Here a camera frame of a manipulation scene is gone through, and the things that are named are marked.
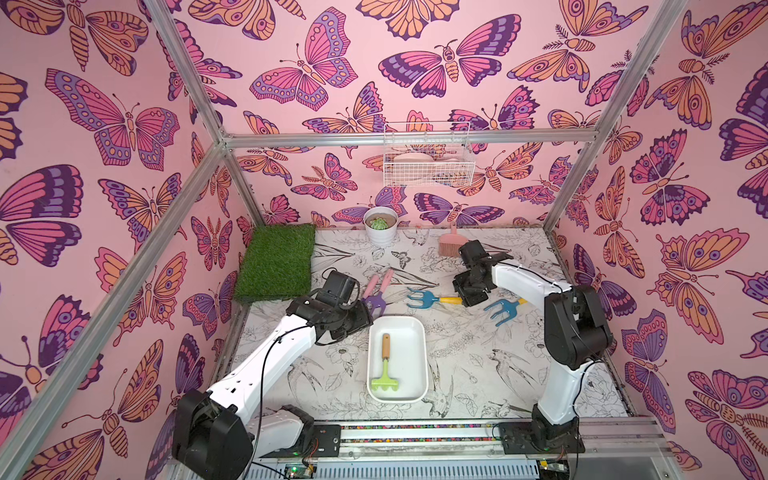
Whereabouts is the blue fork yellow handle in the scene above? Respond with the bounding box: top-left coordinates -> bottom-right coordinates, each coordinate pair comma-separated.
406,288 -> 463,309

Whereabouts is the purple rake pink handle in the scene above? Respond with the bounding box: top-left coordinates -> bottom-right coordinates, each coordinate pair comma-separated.
363,268 -> 394,319

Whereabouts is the purple fork pink handle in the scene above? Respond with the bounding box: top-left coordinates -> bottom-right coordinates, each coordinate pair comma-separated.
361,274 -> 380,299

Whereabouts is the green rake wooden handle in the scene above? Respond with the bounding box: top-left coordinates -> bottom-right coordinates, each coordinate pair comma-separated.
370,333 -> 399,392

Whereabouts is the white plastic storage box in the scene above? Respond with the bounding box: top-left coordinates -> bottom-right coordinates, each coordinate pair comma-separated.
366,315 -> 429,404

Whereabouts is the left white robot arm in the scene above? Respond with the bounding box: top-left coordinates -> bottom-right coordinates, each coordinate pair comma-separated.
171,296 -> 373,479

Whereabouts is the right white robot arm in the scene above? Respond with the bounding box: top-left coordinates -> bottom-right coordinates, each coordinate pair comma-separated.
453,262 -> 613,455

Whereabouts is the green artificial grass mat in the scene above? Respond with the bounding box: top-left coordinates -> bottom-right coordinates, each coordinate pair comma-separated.
234,224 -> 316,304

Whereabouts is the green succulent plant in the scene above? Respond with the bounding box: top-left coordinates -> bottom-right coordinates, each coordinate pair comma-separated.
368,217 -> 390,230

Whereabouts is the white plant pot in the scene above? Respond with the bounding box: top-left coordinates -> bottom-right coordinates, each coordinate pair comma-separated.
363,207 -> 398,248

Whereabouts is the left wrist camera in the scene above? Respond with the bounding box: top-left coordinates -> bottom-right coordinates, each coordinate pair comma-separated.
316,268 -> 360,310

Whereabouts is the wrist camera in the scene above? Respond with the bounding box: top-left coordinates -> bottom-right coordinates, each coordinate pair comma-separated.
459,240 -> 492,270
316,268 -> 360,310

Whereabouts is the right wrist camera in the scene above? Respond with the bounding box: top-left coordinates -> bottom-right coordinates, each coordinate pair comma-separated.
459,240 -> 492,270

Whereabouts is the blue rake yellow handle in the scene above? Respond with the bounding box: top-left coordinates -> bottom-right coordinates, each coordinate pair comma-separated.
484,299 -> 527,327

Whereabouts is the white wire wall basket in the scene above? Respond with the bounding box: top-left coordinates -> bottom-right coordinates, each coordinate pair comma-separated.
380,128 -> 476,189

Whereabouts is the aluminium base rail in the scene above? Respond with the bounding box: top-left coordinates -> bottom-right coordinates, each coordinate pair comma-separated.
238,418 -> 684,479

